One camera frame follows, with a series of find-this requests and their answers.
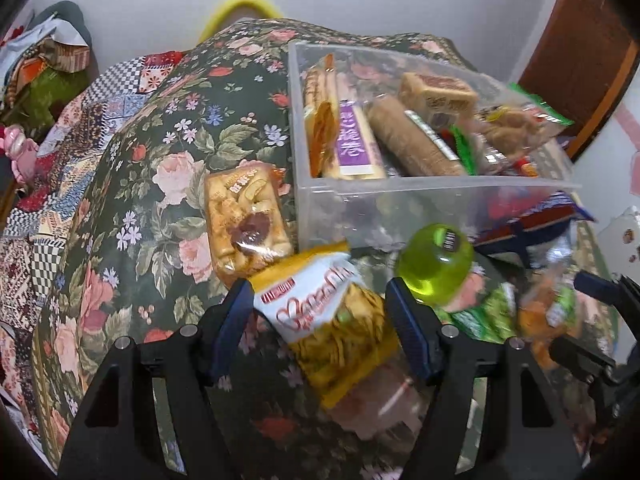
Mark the yellow foam arch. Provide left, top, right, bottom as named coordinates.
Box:
left=197, top=0, right=286, bottom=46

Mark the green jelly cup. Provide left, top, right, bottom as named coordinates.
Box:
left=394, top=223, right=476, bottom=309

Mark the green orange snack packet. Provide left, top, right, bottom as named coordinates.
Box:
left=450, top=255, right=583, bottom=361

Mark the pile of clothes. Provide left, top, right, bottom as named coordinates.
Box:
left=0, top=4, right=92, bottom=128

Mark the brown cake packet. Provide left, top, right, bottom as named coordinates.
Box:
left=398, top=72, right=479, bottom=127

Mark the patchwork quilt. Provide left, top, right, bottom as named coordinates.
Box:
left=0, top=50, right=187, bottom=441

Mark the dark floral blanket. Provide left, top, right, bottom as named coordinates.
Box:
left=30, top=17, right=616, bottom=480

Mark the clear cracker packet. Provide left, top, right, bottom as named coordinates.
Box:
left=204, top=162, right=294, bottom=277

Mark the clear plastic storage box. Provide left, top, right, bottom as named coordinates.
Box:
left=287, top=41, right=585, bottom=257

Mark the red snack packet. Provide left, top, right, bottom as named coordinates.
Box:
left=477, top=147, right=544, bottom=179

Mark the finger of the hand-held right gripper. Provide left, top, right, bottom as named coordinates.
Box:
left=549, top=336, right=618, bottom=378
left=573, top=270, right=623, bottom=311

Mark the grey padded chair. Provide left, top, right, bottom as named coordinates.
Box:
left=35, top=1, right=93, bottom=43

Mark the purple label rice roll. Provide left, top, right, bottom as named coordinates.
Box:
left=322, top=100, right=387, bottom=181

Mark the blue white snack packet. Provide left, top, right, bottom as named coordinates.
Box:
left=472, top=191, right=596, bottom=257

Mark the white sliding wardrobe door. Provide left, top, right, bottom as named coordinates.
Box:
left=570, top=55, right=640, bottom=281

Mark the tan wafer packet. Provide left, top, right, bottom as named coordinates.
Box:
left=302, top=54, right=342, bottom=178

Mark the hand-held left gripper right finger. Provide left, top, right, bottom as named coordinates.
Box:
left=384, top=276, right=585, bottom=480

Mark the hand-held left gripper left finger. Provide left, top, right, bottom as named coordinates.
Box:
left=57, top=277, right=256, bottom=480

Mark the yellow white chip packet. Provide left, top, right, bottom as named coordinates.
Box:
left=250, top=241, right=401, bottom=410

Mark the pink rabbit toy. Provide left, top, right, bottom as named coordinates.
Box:
left=0, top=125, right=42, bottom=192

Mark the green edged bread packet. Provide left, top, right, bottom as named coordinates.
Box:
left=472, top=82, right=576, bottom=155

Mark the brown wooden door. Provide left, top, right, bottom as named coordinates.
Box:
left=517, top=0, right=640, bottom=162

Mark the brown cylinder biscuit packet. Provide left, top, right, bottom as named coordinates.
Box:
left=370, top=96, right=469, bottom=177

